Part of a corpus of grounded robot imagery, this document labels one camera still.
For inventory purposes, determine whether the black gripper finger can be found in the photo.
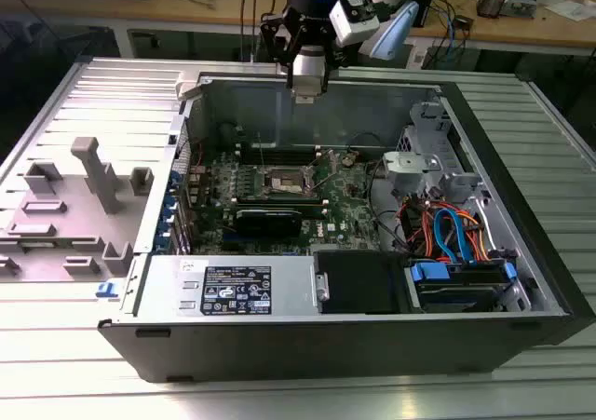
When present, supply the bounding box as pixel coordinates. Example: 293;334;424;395
320;18;345;95
259;7;300;91

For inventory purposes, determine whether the silver square CPU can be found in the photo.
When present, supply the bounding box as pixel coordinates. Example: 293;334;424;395
291;72;326;103

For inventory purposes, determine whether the wire locking lever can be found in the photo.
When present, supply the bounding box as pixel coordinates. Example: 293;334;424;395
257;130;269;172
309;172;336;194

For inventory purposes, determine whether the metal socket cover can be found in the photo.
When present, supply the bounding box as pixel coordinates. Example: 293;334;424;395
264;177;311;200

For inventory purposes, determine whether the CPU socket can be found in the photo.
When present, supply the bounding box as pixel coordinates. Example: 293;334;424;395
261;163;312;200

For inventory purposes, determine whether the pale blue teach pendant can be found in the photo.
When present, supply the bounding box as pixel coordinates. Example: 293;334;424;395
370;0;420;61

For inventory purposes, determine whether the silver metal drive cage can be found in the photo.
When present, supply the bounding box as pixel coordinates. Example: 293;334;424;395
384;101;488;207

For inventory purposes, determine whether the wooden desk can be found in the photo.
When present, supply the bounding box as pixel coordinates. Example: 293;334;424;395
0;0;596;48

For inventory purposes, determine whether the green motherboard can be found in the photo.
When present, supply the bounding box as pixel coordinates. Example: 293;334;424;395
185;145;402;258

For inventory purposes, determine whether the small brown electronic device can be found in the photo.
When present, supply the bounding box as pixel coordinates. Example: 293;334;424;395
477;0;507;20

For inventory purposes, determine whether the black graphics card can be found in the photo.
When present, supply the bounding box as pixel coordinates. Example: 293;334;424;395
232;207;303;250

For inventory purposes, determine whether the white electronic box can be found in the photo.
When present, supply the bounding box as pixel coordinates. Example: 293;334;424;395
505;0;544;20

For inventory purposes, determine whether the black plastic drive shroud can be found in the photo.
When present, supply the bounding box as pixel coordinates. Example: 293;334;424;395
314;251;406;317

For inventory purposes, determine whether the hard disk in blue carrier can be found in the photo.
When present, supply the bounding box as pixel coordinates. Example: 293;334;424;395
404;259;521;314

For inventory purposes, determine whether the white paper sheet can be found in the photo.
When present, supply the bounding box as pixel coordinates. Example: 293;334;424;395
544;0;596;23

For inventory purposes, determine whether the silver power supply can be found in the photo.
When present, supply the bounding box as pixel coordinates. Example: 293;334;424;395
132;254;322;318

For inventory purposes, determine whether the grey parts rack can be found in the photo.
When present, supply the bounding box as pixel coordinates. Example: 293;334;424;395
0;135;157;284

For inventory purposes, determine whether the black and silver PC case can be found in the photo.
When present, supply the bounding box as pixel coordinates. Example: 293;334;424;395
95;59;590;384

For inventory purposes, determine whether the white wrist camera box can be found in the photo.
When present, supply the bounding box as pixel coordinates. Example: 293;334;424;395
329;0;381;47

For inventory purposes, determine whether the thin looped cable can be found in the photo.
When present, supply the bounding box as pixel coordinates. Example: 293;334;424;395
349;130;390;154

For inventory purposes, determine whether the black round cable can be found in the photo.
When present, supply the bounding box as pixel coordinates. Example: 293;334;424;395
367;158;411;253

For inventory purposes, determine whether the orange wire bundle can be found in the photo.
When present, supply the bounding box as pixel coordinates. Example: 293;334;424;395
402;200;437;256

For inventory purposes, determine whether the blue flat cable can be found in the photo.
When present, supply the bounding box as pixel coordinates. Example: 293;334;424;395
432;207;467;264

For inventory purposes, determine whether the orange flat cable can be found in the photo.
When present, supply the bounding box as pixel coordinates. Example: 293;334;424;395
455;210;491;262

